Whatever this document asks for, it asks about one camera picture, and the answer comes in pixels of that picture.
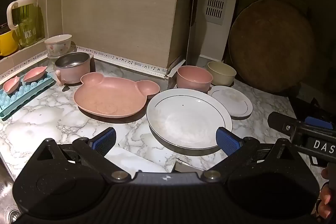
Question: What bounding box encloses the stainless steel sink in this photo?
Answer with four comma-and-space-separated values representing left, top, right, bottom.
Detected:
0, 158, 21, 224

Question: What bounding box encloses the small pink leaf dish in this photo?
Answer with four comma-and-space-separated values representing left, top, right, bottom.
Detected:
3, 76, 20, 94

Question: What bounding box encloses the beige bowl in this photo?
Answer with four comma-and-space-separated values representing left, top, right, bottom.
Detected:
207, 61, 237, 86

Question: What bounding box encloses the cleaver with black handle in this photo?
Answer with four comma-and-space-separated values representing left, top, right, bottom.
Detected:
186, 0, 199, 67

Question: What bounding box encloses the person's right hand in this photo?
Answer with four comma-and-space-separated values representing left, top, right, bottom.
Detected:
316, 161, 336, 220

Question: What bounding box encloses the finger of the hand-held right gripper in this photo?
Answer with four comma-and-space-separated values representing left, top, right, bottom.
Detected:
304, 116, 335, 131
267, 112, 298, 141

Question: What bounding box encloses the sink drain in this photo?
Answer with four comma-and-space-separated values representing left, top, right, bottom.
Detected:
7, 207, 21, 224

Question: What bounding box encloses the blue ice ball tray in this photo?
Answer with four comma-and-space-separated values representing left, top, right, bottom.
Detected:
0, 72, 57, 119

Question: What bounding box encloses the yellow mug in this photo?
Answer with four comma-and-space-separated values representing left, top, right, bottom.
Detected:
0, 29, 19, 56

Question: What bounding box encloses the music note tape strip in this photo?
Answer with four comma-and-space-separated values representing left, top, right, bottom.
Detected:
0, 46, 187, 80

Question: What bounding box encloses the round wooden cutting board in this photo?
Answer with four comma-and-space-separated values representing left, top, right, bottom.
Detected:
228, 0, 315, 93

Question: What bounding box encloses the floral ceramic bowl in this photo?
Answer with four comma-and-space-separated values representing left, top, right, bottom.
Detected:
44, 34, 72, 58

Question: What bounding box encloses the large white plate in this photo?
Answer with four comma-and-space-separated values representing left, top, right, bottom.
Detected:
146, 88, 233, 155

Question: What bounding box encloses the pink steel-lined bowl with handles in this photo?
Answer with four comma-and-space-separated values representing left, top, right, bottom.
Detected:
54, 52, 93, 86

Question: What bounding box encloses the pink bear-shaped plate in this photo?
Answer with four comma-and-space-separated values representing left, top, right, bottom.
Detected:
73, 72, 160, 118

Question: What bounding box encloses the large pink leaf dish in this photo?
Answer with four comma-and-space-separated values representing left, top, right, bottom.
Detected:
22, 66, 48, 83

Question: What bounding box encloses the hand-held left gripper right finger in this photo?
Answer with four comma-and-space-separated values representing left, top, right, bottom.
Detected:
201, 127, 300, 184

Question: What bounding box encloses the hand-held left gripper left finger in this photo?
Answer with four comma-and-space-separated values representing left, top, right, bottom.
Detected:
31, 127, 131, 184

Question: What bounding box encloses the small white plate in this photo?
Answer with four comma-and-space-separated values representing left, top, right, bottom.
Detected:
207, 85, 254, 119

